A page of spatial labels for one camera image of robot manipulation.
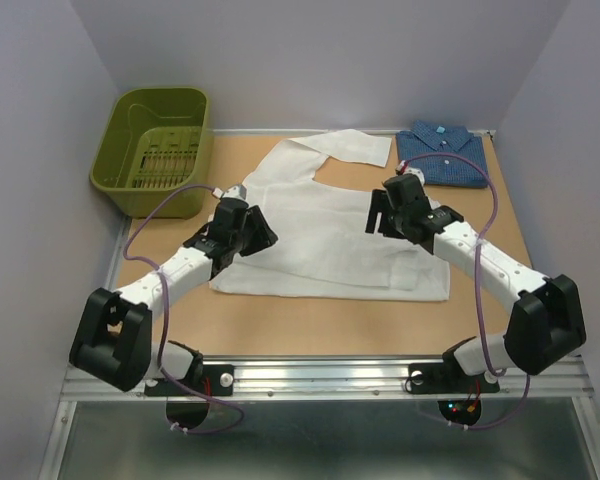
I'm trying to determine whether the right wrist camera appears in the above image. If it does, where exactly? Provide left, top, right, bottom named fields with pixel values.
left=395, top=161, right=426, bottom=185

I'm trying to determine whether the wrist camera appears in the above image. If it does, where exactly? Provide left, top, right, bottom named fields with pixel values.
left=212, top=184, right=247, bottom=201
left=395, top=161, right=426, bottom=185

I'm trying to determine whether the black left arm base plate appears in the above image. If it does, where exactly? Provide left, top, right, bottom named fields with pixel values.
left=144, top=363, right=235, bottom=397

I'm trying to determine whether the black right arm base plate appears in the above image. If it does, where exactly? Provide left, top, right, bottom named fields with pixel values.
left=405, top=362, right=500, bottom=395

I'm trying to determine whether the green plastic laundry basket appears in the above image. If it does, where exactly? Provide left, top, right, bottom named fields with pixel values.
left=90, top=87, right=214, bottom=218

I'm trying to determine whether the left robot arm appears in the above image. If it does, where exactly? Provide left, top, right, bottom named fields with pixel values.
left=69, top=198, right=278, bottom=394

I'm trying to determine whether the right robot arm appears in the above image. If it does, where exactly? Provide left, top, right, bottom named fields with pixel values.
left=366, top=173, right=586, bottom=390

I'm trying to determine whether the aluminium mounting rail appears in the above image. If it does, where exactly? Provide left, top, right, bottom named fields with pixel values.
left=60, top=356, right=594, bottom=402

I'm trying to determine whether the white long sleeve shirt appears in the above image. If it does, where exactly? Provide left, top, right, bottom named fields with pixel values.
left=211, top=129, right=451, bottom=302

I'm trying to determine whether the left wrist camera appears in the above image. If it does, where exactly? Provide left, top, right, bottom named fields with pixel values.
left=212, top=184, right=247, bottom=201

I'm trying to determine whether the folded blue checked shirt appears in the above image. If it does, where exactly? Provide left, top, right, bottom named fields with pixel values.
left=396, top=120, right=488, bottom=189

